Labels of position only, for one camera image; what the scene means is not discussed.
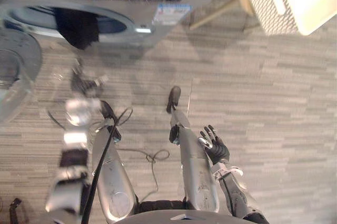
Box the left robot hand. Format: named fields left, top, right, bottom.
left=70, top=57, right=109, bottom=96

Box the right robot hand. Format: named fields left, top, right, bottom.
left=197, top=125, right=231, bottom=166

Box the round glass washing machine door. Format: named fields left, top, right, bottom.
left=0, top=28, right=43, bottom=124

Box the white perforated laundry basket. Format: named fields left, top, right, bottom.
left=236, top=0, right=337, bottom=36

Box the right silver robot leg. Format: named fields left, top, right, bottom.
left=165, top=85, right=221, bottom=213

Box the silver robot leg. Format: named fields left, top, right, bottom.
left=165, top=85, right=221, bottom=213
left=91, top=99, right=138, bottom=223

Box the black garment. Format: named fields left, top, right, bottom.
left=53, top=7, right=100, bottom=50

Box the grey robot torso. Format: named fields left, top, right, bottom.
left=112, top=199, right=255, bottom=224

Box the left silver robot leg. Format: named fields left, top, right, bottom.
left=91, top=99, right=138, bottom=223

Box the blue white energy label sticker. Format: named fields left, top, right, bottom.
left=152, top=3, right=192, bottom=26

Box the cream wooden stool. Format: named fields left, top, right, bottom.
left=189, top=0, right=241, bottom=30

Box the thin black floor cable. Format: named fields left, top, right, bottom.
left=92, top=107, right=171, bottom=201

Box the thick black cable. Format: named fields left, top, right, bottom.
left=80, top=125, right=119, bottom=224

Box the black strap object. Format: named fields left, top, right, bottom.
left=8, top=197, right=27, bottom=224

